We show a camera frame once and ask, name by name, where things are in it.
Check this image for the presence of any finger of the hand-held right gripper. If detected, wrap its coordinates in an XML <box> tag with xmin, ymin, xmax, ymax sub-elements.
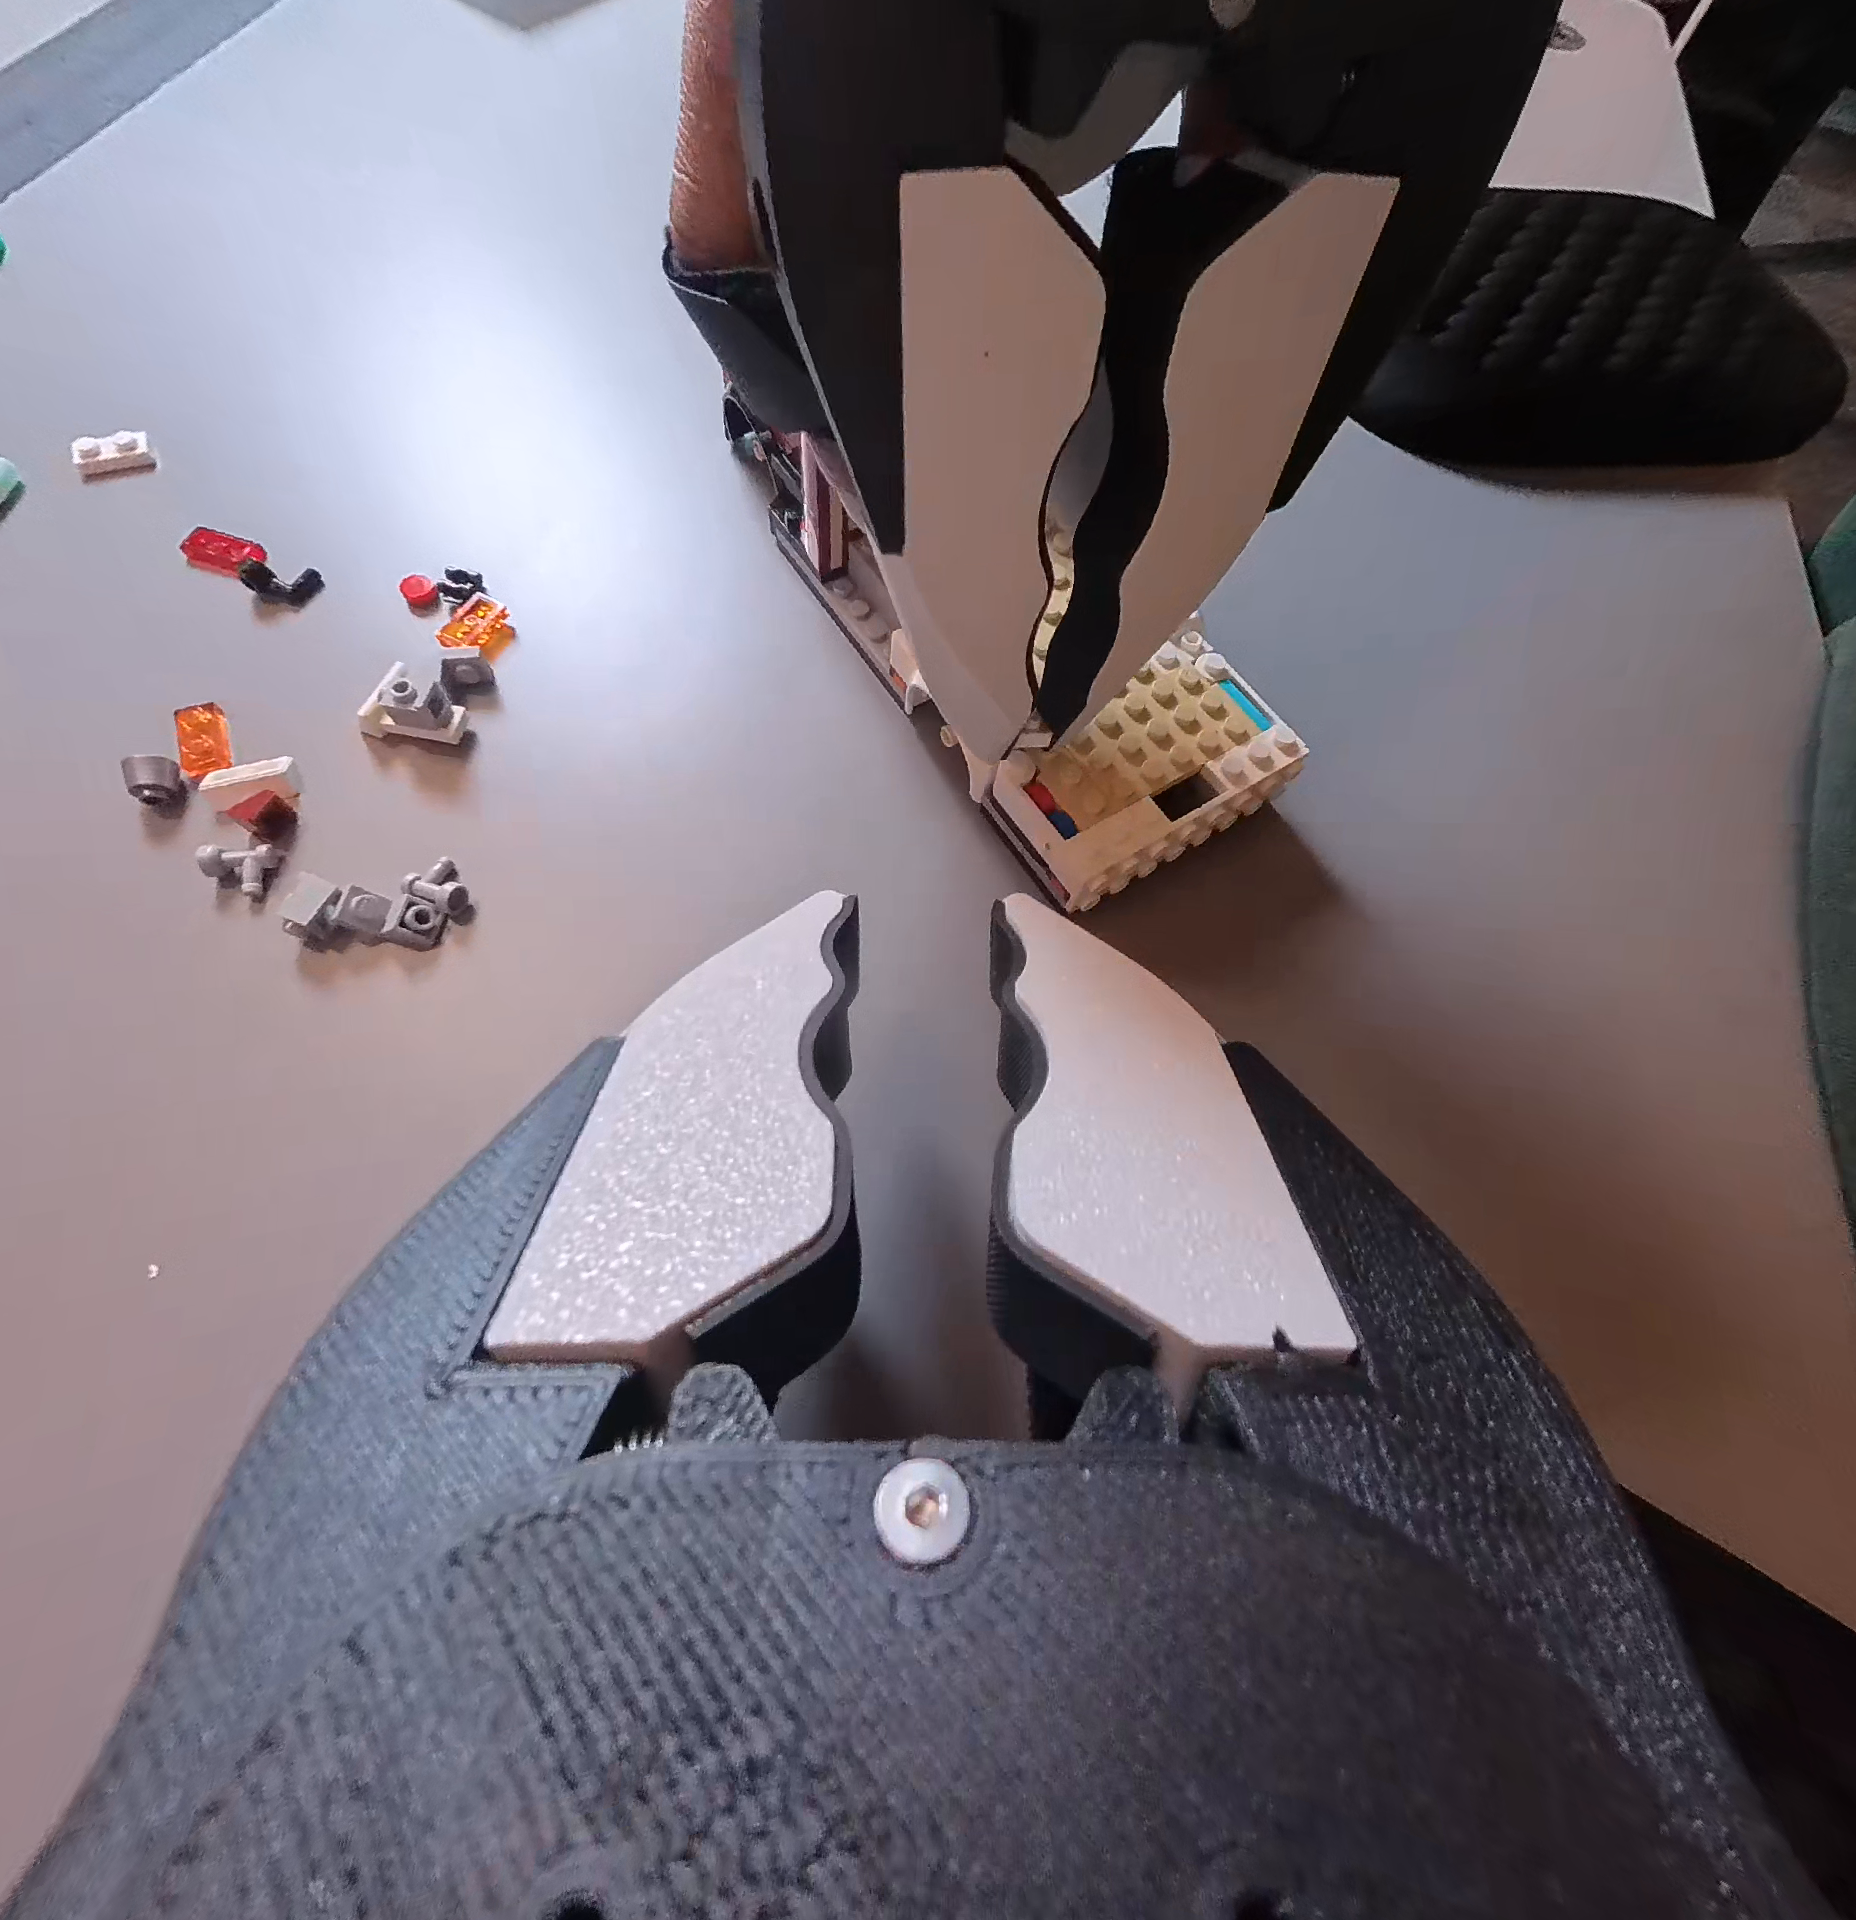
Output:
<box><xmin>1040</xmin><ymin>146</ymin><xmax>1405</xmax><ymax>741</ymax></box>
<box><xmin>897</xmin><ymin>162</ymin><xmax>1108</xmax><ymax>770</ymax></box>

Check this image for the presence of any pile of small loose bricks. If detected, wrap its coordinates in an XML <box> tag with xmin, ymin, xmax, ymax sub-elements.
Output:
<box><xmin>117</xmin><ymin>657</ymin><xmax>478</xmax><ymax>954</ymax></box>

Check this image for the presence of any white flat board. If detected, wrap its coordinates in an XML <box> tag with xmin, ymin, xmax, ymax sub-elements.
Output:
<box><xmin>1482</xmin><ymin>0</ymin><xmax>1717</xmax><ymax>221</ymax></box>

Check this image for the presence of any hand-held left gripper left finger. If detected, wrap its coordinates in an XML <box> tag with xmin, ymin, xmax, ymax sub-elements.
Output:
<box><xmin>481</xmin><ymin>889</ymin><xmax>862</xmax><ymax>1378</ymax></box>

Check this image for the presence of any toy brick truck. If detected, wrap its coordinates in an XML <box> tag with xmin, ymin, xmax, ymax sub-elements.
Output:
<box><xmin>722</xmin><ymin>382</ymin><xmax>1311</xmax><ymax>919</ymax></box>

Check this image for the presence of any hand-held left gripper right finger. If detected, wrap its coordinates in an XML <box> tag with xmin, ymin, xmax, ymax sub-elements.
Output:
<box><xmin>988</xmin><ymin>895</ymin><xmax>1362</xmax><ymax>1423</ymax></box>

